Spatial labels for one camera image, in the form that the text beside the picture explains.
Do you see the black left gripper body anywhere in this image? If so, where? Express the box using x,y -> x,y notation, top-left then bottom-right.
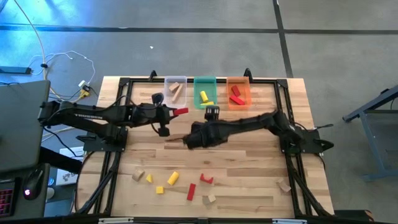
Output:
130,104 -> 170,125

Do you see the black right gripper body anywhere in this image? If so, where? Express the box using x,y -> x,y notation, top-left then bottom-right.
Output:
185,121 -> 228,150

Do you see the long natural wood block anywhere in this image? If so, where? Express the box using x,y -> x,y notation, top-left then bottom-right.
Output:
172,83 -> 184,103

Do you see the red rectangular block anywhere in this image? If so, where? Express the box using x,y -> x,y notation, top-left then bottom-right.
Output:
229,95 -> 246,106

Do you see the red arch block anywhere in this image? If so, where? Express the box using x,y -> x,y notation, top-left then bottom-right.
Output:
199,173 -> 215,185

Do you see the natural wood rectangular block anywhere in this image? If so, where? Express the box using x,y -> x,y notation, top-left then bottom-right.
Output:
276,177 -> 292,194

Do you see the clear plastic bin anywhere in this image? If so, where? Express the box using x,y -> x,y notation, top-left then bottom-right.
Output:
162,75 -> 188,110

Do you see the green plastic bin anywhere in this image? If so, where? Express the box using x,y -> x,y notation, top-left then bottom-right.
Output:
193,76 -> 218,110

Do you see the orange plastic bin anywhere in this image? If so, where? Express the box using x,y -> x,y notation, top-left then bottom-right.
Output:
226,76 -> 252,111

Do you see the black metal bar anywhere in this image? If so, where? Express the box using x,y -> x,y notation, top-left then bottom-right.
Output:
39,146 -> 83,175

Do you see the white cardboard box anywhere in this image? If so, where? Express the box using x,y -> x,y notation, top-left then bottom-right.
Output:
55,146 -> 85,187

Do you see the black computer mouse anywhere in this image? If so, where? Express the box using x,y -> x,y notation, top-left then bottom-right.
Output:
23,169 -> 45,201

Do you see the black power strip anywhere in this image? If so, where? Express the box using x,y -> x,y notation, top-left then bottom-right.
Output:
0,65 -> 33,75

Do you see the dark gray desk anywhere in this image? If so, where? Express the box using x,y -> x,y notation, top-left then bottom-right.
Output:
0,163 -> 51,220

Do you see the blue gray metal table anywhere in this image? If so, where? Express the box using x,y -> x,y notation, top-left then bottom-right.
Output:
341,84 -> 398,182

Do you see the backlit keyboard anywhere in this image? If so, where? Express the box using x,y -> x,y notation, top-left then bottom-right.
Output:
0,179 -> 16,218

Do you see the black aluminium table frame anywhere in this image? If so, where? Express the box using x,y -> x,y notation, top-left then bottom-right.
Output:
74,76 -> 333,218

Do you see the thin white cable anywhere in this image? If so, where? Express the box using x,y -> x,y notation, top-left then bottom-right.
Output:
27,50 -> 96,86

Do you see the short cream cable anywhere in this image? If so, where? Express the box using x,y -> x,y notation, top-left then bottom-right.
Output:
42,125 -> 78,139

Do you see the silver metal bracket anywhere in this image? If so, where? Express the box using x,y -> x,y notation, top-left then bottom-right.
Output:
98,217 -> 134,224
272,218 -> 308,224

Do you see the long cream cable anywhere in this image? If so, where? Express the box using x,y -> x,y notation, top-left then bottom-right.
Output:
12,0 -> 85,103

